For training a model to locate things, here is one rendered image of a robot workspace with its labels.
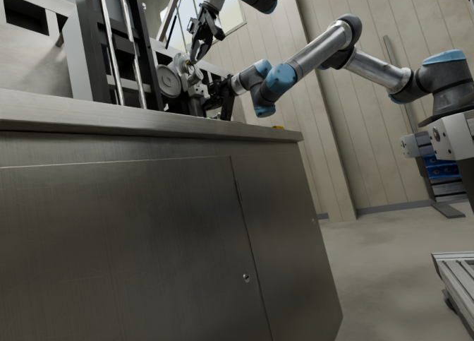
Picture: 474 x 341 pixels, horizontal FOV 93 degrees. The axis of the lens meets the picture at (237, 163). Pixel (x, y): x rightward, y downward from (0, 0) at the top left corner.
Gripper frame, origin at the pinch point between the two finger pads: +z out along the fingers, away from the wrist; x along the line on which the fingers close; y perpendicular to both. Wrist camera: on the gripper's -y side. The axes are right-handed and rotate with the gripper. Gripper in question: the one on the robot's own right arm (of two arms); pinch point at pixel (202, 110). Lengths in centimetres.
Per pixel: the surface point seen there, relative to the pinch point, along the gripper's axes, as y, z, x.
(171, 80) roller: 8.7, -2.8, 16.3
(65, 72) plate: 22, 30, 39
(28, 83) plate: 15, 30, 51
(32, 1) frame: 49, 30, 46
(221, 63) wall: 175, 144, -238
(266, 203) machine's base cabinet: -43, -29, 13
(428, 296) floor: -109, -57, -67
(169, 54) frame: 50, 30, -17
